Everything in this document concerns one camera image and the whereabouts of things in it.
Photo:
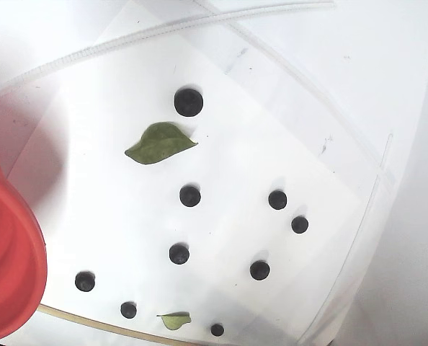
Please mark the thin wooden edge strip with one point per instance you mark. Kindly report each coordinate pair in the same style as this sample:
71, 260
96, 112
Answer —
91, 323

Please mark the green leaf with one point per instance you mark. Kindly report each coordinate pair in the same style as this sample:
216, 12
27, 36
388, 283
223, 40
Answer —
174, 321
156, 144

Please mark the large dark blueberry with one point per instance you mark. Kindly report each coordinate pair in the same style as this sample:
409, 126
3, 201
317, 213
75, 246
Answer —
188, 102

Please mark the red collapsible silicone cup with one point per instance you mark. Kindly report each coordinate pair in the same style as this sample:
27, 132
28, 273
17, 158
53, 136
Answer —
8, 252

